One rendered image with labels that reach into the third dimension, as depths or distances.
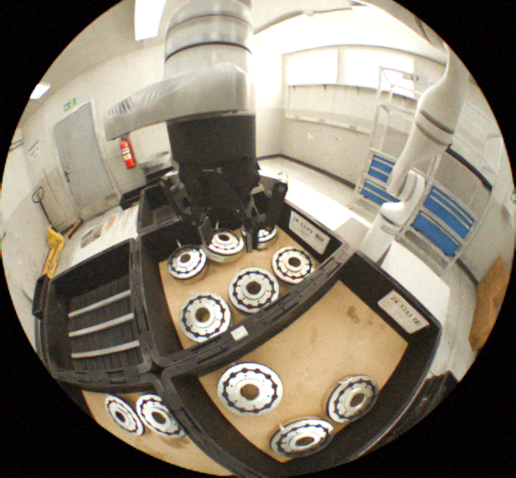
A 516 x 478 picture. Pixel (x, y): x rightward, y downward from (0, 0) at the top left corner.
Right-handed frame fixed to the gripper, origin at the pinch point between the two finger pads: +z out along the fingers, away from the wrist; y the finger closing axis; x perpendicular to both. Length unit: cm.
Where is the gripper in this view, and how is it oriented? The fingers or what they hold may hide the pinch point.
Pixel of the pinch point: (228, 238)
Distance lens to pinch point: 19.9
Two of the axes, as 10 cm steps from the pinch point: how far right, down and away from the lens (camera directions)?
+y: -9.9, -1.0, 1.2
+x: -1.6, 6.3, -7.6
